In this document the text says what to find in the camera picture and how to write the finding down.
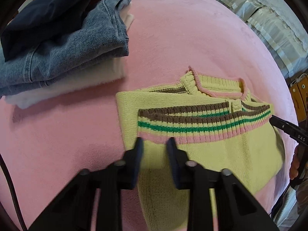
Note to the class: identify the person's right hand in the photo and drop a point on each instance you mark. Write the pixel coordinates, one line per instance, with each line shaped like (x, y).
(294, 166)

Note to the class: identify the wooden cabinet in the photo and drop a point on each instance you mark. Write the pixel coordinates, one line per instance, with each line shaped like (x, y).
(302, 101)

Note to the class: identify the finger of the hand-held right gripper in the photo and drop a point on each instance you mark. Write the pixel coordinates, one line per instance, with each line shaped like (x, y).
(280, 124)

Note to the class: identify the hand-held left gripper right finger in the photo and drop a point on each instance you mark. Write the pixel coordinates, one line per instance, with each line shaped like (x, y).
(174, 158)

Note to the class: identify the folded navy garment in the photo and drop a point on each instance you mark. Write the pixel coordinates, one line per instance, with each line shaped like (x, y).
(48, 16)

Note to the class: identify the folded blue jeans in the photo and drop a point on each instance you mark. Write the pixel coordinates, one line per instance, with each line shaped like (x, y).
(72, 53)

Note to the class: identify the sofa with lace cover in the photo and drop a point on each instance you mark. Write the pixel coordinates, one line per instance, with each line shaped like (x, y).
(264, 16)

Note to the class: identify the yellow striped knit cardigan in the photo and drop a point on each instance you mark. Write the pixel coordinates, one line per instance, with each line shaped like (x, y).
(216, 149)

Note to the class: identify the folded white garment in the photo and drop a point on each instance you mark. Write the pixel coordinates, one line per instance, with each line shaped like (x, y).
(72, 86)

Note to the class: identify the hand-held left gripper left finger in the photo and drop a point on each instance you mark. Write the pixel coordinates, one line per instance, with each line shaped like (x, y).
(137, 158)

